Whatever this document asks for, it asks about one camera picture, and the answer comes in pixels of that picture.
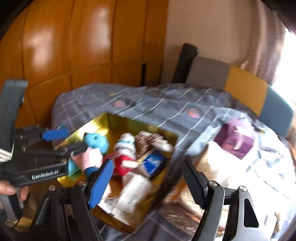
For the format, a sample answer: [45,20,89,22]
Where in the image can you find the teal knitted plush toy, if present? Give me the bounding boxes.
[67,133,109,181]

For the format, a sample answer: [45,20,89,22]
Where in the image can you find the person left hand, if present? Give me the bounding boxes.
[0,180,29,202]

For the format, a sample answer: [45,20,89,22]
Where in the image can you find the red plush toy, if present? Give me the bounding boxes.
[103,133,138,177]

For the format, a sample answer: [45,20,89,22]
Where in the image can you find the blue tissue pack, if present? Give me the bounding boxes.
[138,150,168,180]

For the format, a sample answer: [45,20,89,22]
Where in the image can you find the gold open storage box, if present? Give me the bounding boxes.
[59,113,177,233]

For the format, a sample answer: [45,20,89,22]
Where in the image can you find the grey checked bed quilt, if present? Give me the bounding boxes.
[51,83,295,240]

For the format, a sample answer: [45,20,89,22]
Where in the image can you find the purple cardboard box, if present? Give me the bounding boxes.
[214,118,255,159]

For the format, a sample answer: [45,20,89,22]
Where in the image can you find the brown white rolled socks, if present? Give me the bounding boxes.
[135,131,174,158]

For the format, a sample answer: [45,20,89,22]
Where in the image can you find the wooden wardrobe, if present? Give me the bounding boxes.
[1,1,169,127]

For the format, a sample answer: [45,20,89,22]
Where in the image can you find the grey yellow blue headboard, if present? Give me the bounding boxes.
[186,57,293,138]

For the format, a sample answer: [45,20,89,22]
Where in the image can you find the black rolled mat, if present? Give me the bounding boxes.
[172,43,199,83]

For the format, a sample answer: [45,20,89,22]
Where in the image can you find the pink curtain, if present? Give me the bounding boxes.
[240,1,286,85]

